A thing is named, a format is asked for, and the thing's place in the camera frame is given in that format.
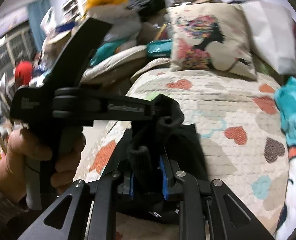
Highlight white teal fleece blanket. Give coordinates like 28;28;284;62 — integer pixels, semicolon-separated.
274;77;296;239

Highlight heart pattern quilt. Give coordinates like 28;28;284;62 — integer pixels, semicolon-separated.
73;57;291;240

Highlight white pillow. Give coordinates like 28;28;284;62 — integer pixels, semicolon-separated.
241;0;296;75

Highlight red round object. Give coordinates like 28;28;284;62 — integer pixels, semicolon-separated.
14;61;33;87

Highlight person's left hand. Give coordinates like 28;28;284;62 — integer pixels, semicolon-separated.
0;127;86;204

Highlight teal box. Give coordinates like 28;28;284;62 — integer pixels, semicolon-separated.
146;39;172;58

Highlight printed lady cushion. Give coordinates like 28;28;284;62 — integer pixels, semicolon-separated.
167;2;257;80

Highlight grey padded cushion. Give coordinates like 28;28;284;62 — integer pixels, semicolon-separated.
81;45;147;82

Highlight black pants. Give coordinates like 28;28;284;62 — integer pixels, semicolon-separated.
104;94;210;223

